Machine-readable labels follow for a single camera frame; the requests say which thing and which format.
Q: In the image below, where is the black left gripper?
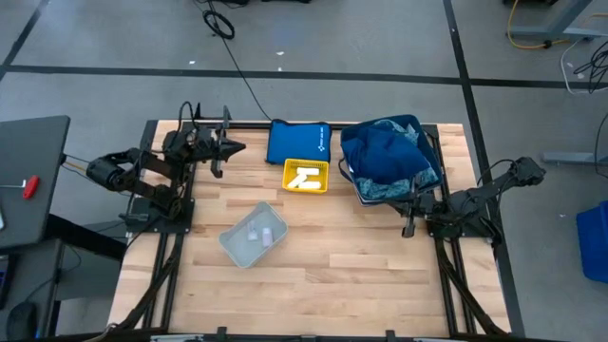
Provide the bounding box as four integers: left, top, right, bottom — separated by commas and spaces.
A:
163, 121, 247, 180

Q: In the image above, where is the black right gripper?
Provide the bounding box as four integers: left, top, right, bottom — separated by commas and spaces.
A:
385, 188, 436, 238

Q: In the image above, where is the light blue patterned gown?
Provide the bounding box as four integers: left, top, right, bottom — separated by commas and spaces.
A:
353, 118, 441, 203

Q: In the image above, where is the dark blue scrub cloth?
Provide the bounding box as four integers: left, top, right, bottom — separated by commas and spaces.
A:
341, 123, 432, 186

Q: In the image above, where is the navy fabric storage bin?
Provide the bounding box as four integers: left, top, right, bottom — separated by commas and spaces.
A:
338, 113, 446, 208

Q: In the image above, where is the yellow perforated plastic basket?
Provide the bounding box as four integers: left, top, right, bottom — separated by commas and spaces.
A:
281, 158, 331, 195

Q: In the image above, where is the grey plastic bin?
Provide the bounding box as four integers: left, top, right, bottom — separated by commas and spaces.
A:
218, 200, 290, 270

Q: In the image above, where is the blue floor bin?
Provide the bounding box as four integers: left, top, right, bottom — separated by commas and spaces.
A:
576, 199, 608, 285

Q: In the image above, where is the blue zip pouch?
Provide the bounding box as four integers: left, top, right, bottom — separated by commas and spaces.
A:
265, 118, 333, 167

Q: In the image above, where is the black desk leg brace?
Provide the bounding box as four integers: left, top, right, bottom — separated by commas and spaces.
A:
45, 213, 128, 262

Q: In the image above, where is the grey metal foot bar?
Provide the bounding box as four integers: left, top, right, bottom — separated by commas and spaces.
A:
541, 151, 608, 167

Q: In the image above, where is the dark grey side desk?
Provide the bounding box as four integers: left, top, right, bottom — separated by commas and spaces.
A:
0, 115, 71, 253

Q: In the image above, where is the desk with grey metal legs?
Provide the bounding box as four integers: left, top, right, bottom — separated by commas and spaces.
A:
503, 0, 608, 42

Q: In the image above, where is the black computer mouse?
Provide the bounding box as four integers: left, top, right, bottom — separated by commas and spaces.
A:
5, 301, 39, 341

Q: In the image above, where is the black table rail frame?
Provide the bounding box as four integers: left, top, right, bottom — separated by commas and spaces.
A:
140, 118, 512, 341

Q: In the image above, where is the black coiled floor cable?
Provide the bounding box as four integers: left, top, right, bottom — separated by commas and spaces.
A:
192, 0, 273, 123

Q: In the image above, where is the black braided cable sleeve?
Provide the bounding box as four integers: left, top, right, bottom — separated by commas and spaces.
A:
85, 232, 185, 342
436, 237, 504, 336

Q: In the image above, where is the red-handled metal tool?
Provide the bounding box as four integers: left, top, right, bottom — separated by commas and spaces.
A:
0, 174, 41, 200

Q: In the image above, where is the yellow floor cable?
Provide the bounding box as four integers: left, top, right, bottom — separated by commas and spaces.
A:
505, 0, 608, 51

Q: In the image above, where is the white floor cable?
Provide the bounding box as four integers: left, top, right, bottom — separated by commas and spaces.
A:
559, 40, 608, 96

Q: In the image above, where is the black floor cable bundle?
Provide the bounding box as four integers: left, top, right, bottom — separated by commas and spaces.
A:
572, 40, 608, 94

